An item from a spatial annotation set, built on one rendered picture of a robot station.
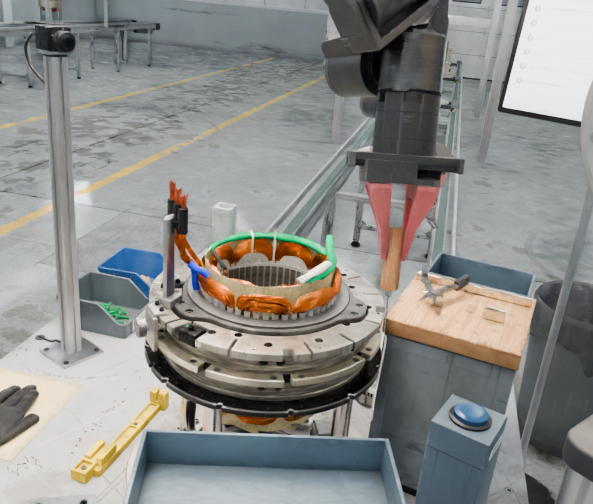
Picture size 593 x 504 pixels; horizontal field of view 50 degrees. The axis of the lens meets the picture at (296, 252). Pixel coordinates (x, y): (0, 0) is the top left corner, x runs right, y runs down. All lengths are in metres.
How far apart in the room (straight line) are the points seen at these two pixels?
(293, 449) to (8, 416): 0.62
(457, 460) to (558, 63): 1.19
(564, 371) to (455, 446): 1.64
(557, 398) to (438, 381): 1.54
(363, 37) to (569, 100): 1.22
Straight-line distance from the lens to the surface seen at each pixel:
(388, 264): 0.61
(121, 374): 1.28
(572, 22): 1.77
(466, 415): 0.78
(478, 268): 1.18
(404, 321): 0.91
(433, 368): 0.93
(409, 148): 0.57
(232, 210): 0.92
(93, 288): 1.53
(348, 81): 0.64
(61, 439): 1.14
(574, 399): 2.46
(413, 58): 0.58
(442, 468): 0.81
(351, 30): 0.56
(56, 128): 1.17
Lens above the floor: 1.48
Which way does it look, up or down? 22 degrees down
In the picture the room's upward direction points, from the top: 5 degrees clockwise
